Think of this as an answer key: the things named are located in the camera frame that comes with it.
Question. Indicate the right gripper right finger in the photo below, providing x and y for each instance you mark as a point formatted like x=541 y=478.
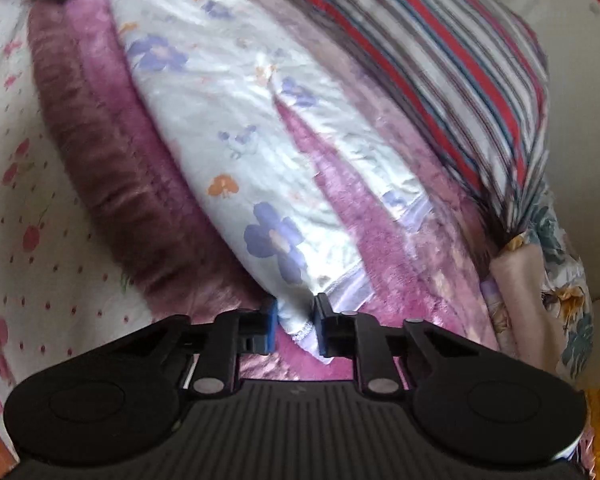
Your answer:
x=360 y=338

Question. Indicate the pink plush blanket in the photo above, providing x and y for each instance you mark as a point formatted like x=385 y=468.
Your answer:
x=140 y=208

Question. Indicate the floral pillow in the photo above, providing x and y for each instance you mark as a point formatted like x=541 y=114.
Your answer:
x=565 y=291

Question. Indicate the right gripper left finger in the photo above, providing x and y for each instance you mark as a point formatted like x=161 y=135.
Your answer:
x=218 y=346

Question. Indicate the folded beige garment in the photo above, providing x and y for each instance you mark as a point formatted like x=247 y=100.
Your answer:
x=537 y=334

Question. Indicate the cherry print bed sheet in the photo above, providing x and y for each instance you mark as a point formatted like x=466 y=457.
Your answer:
x=61 y=293

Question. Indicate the striped quilt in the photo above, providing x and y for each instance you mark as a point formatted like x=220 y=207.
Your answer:
x=473 y=79

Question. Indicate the white floral garment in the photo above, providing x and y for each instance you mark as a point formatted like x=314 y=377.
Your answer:
x=224 y=82

